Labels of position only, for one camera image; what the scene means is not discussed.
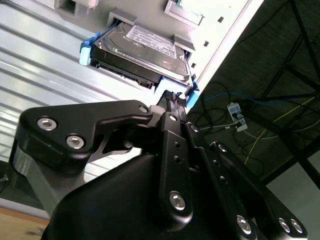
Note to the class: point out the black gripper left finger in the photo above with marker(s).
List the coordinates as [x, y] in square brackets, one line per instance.
[62, 122]

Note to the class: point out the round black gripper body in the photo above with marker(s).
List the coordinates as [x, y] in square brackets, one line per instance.
[117, 205]

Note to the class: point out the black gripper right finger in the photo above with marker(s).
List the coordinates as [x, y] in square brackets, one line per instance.
[232, 180]

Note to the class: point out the hard disk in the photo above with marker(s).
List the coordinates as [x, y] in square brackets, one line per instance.
[140, 55]

